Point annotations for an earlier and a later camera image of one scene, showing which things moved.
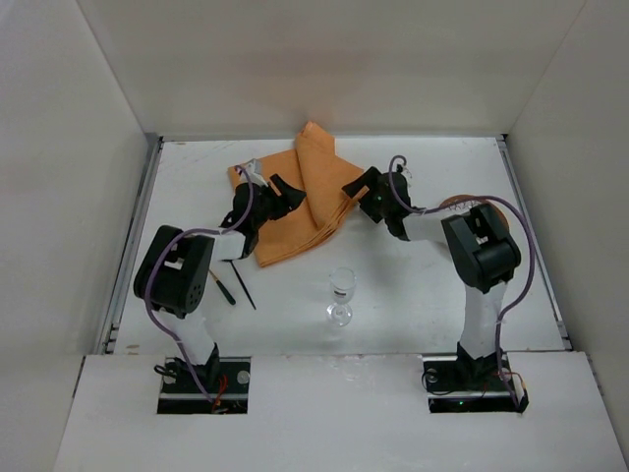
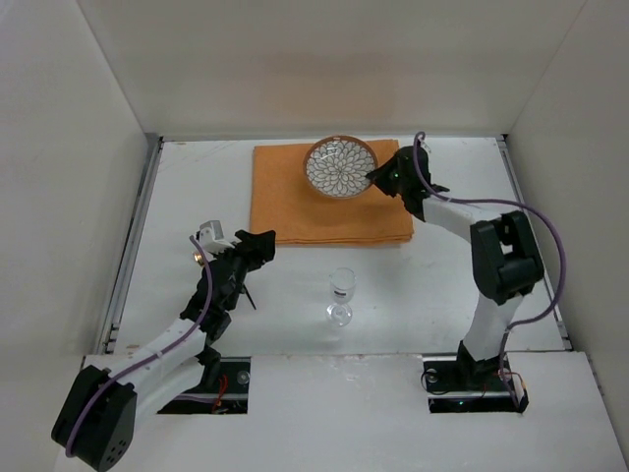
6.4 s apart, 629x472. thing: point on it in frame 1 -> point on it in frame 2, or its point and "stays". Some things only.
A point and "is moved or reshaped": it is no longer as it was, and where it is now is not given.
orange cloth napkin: (313, 166) is moved or reshaped
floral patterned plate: (459, 205) is moved or reshaped
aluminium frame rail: (151, 151) stays
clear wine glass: (342, 283) stays
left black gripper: (274, 198) -> (251, 253)
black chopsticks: (242, 284) stays
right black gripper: (372, 192) -> (393, 173)
